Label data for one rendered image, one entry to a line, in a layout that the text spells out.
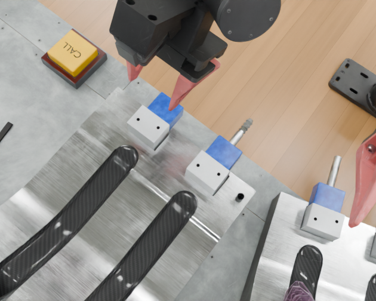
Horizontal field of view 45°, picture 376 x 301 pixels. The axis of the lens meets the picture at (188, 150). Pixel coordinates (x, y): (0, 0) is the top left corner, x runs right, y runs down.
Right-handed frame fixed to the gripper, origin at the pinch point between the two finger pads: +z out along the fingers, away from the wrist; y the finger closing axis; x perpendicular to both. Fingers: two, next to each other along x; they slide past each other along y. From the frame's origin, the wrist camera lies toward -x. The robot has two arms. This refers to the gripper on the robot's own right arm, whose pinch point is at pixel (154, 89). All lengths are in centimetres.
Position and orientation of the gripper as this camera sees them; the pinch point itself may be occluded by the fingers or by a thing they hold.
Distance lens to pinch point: 56.5
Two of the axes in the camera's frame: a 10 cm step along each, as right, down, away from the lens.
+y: 7.9, 6.0, -1.6
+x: 5.0, -4.7, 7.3
